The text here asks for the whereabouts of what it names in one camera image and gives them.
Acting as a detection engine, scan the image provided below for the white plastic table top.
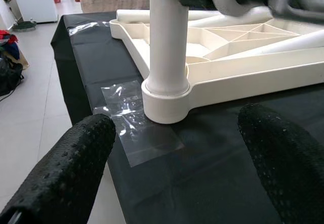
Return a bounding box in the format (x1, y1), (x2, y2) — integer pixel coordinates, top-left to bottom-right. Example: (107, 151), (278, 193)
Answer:
(109, 10), (324, 125)

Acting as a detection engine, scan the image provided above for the black tablecloth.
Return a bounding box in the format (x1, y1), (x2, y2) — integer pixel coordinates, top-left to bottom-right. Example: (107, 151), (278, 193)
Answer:
(50, 11), (324, 224)

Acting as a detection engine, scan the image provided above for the black floor chair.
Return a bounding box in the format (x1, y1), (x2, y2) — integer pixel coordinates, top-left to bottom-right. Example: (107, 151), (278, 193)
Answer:
(0, 54), (25, 97)

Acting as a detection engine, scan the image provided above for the clear tape patch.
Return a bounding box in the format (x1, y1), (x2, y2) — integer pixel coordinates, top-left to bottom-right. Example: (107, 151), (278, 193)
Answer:
(93, 80), (185, 168)

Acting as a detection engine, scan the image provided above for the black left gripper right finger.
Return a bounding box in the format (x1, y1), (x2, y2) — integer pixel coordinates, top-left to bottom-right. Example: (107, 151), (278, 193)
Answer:
(237, 103), (324, 224)

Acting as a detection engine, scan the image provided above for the dark round floor base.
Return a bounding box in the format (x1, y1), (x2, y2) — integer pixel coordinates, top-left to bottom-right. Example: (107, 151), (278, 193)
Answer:
(12, 21), (36, 32)

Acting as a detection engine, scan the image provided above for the clear tape strip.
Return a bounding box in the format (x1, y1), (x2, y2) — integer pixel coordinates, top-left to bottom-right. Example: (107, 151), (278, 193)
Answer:
(68, 20), (112, 36)

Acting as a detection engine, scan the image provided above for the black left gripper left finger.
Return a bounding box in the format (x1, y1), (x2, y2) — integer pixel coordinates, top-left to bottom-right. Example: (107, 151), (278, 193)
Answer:
(0, 113), (116, 224)

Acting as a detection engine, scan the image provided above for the white fridge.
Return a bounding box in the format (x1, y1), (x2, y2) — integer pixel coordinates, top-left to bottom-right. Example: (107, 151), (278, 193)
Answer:
(7, 0), (59, 24)

